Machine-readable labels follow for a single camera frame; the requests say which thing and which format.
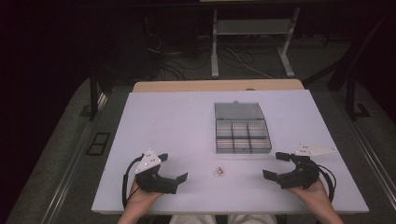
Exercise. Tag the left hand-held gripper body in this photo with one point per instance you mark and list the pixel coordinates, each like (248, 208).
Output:
(152, 182)

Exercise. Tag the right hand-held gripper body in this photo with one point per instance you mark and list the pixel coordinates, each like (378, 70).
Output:
(300, 175)

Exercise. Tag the person's left hand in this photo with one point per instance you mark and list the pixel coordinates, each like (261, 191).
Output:
(141, 196)

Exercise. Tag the person's right hand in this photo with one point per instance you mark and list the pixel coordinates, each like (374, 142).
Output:
(308, 193)

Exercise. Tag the small clear red trinket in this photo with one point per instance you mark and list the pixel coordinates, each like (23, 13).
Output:
(219, 171)

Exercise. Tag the clear plastic compartment box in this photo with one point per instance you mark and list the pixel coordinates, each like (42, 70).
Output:
(241, 129)

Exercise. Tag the person's legs in light trousers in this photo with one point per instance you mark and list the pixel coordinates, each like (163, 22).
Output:
(222, 219)

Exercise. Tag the black metal stand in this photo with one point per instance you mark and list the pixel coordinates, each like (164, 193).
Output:
(351, 93)

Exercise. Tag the black floor frame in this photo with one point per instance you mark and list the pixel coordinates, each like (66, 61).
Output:
(98, 143)

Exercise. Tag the white metal desk frame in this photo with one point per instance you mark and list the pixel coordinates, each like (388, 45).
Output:
(214, 46)

